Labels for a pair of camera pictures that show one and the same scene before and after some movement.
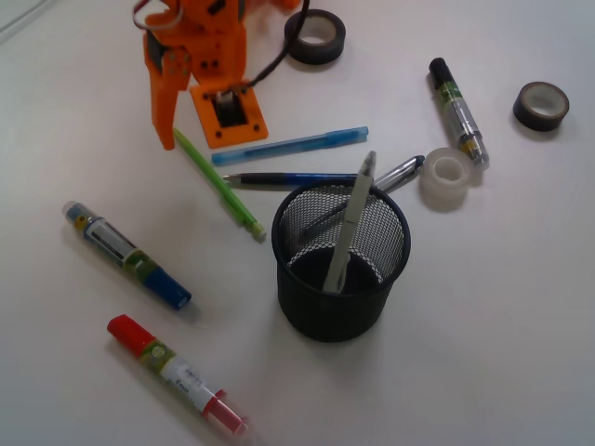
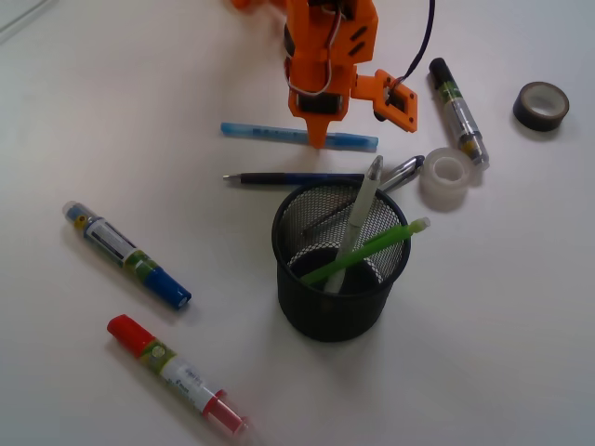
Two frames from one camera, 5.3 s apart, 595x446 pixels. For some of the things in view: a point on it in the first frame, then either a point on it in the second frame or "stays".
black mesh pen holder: x=307 y=229 stays
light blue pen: x=257 y=151 to x=298 y=135
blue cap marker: x=119 y=247 stays
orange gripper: x=214 y=32 to x=323 y=42
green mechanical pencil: x=231 y=196 to x=359 y=254
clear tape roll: x=444 y=178 stays
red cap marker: x=188 y=383 stays
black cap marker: x=469 y=137 stays
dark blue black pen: x=290 y=177 stays
